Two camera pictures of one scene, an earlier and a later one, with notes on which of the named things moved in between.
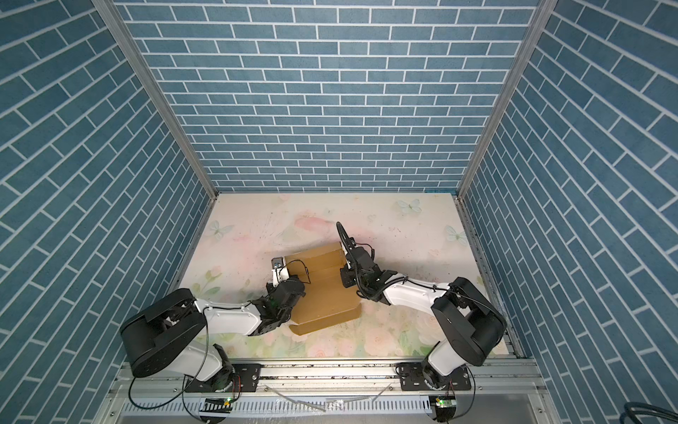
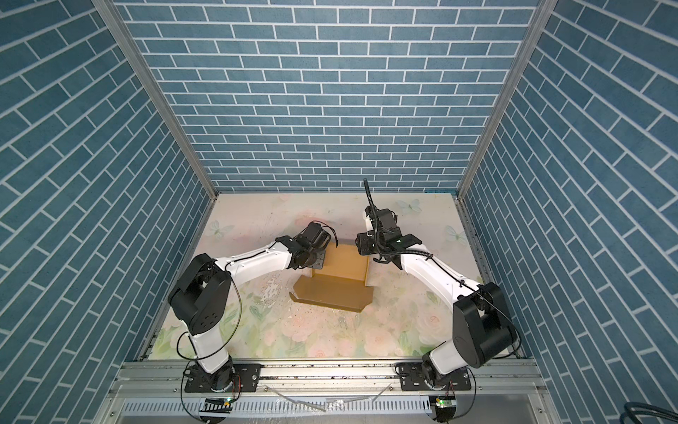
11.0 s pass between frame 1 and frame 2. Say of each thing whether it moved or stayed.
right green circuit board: stayed
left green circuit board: stayed
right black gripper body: moved
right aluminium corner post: stayed
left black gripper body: moved
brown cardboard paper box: moved
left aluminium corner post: stayed
